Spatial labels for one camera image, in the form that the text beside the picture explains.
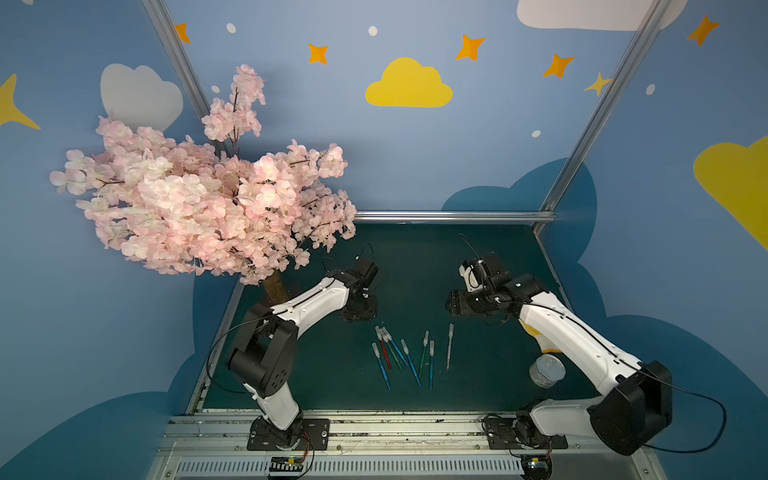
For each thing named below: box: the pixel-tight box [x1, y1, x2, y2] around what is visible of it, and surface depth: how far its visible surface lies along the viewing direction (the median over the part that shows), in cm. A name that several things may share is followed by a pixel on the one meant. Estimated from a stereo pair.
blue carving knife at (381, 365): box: [371, 342, 391, 390], surface depth 88 cm
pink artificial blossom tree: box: [50, 65, 357, 308], surface depth 61 cm
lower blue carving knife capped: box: [429, 340, 435, 390], surface depth 90 cm
